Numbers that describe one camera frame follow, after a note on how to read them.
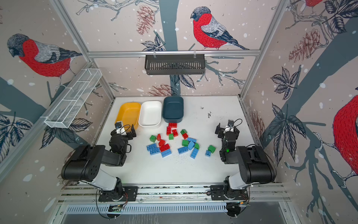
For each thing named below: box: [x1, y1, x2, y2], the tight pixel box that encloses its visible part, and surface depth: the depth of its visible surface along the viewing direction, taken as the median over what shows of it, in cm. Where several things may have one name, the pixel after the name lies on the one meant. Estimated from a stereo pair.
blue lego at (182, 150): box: [177, 146, 189, 155], surface depth 91 cm
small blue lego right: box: [205, 149, 212, 158], surface depth 90 cm
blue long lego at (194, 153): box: [190, 147, 200, 160], surface depth 89 cm
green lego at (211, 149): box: [207, 144, 217, 154], surface depth 91 cm
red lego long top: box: [166, 126, 172, 136], surface depth 100 cm
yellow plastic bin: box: [114, 102, 142, 133], surface depth 109 cm
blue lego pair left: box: [146, 142, 161, 156], surface depth 92 cm
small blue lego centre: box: [188, 140, 195, 151], surface depth 92 cm
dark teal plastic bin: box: [162, 95, 184, 124], surface depth 112 cm
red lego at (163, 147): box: [158, 140, 171, 153], surface depth 92 cm
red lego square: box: [172, 128, 179, 138], surface depth 99 cm
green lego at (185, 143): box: [181, 139, 189, 147], surface depth 94 cm
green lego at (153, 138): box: [149, 134, 157, 143], surface depth 95 cm
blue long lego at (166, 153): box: [160, 148, 173, 158], surface depth 90 cm
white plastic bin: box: [137, 100, 162, 127], surface depth 112 cm
